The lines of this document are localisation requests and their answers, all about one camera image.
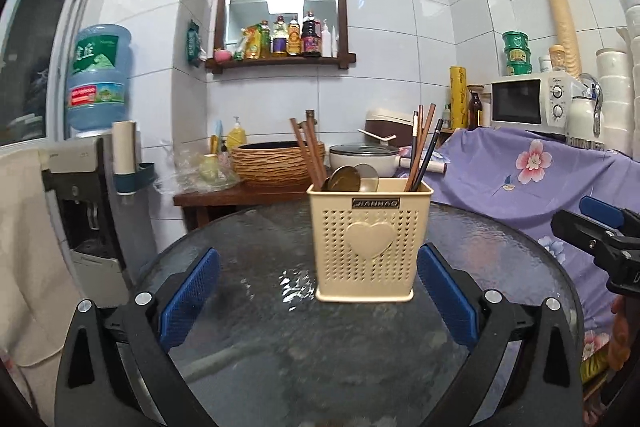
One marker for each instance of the green labelled bottle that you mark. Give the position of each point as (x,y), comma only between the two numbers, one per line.
(266,42)

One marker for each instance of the white pan with glass lid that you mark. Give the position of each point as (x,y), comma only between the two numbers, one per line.
(360,162)

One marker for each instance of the blue tube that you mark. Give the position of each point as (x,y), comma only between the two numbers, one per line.
(218,139)

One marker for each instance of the brown glass bottle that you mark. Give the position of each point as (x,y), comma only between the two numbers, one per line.
(475,112)

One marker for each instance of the white rice ladle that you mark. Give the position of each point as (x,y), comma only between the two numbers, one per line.
(375,136)

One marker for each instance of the bronze faucet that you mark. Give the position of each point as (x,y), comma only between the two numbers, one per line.
(310,113)

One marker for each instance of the black chopstick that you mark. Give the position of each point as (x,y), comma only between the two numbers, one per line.
(432,147)

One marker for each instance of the dark wooden cabinet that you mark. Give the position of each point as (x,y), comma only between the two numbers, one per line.
(225,199)

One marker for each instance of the white paper cup tube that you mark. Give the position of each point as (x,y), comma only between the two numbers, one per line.
(124,152)

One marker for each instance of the yellow soap pump bottle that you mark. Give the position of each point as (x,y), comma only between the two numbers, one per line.
(237,137)

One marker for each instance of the yellow roll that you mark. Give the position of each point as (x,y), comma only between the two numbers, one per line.
(458,97)

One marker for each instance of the blue water jug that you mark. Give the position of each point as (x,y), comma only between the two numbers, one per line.
(97,82)

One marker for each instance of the woven brown wash basin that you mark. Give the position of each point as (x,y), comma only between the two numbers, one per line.
(270,164)

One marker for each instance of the green instant noodle cup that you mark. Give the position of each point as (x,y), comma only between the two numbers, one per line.
(517,55)
(517,69)
(516,39)

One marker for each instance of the dark soy sauce bottle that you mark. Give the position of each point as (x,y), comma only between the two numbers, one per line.
(310,37)

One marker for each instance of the beige perforated utensil holder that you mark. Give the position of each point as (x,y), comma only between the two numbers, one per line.
(340,267)

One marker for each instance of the white microwave oven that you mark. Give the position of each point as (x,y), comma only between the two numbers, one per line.
(515,104)

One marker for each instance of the clear plastic bag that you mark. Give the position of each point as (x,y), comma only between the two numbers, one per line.
(200,172)

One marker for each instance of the brown and white rice cooker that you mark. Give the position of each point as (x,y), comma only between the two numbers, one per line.
(387,119)

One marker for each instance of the grey water dispenser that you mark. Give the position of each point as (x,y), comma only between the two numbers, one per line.
(85,217)

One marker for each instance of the stack of white paper bowls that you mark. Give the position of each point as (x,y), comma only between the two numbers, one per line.
(622,82)

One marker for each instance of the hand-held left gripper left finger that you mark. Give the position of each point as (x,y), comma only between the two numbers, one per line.
(190,302)

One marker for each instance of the white framed window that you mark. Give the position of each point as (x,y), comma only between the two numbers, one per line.
(35,57)

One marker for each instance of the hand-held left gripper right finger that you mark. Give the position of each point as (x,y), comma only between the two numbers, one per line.
(447,302)

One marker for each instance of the tall stack of yellow cups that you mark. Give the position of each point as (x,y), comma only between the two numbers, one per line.
(562,17)

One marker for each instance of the green hanging packet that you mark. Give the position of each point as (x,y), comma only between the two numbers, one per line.
(192,44)

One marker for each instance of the white thermos jug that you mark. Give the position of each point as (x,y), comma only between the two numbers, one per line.
(582,117)

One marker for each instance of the all-metal spoon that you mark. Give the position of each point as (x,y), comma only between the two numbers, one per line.
(342,179)

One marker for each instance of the yellow oil bottle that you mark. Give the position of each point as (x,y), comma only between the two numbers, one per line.
(279,39)

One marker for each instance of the pink round ornament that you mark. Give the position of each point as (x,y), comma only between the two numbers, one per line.
(222,55)

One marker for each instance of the purple floral cloth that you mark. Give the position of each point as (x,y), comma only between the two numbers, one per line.
(500,187)

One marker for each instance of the white squeeze bottle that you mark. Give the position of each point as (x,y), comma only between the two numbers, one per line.
(327,41)

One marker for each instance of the small amber bottle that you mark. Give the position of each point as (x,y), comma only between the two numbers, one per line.
(294,39)

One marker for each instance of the yellow green packet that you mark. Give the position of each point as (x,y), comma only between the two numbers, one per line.
(248,43)

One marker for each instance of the beige cloth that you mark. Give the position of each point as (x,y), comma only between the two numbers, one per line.
(30,257)

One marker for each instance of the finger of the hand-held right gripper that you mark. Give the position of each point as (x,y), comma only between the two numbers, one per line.
(600,208)
(580,229)

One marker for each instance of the round glass table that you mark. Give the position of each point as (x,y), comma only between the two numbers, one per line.
(260,257)

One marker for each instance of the green cup tube holder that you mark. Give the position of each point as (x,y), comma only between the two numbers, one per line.
(145,174)

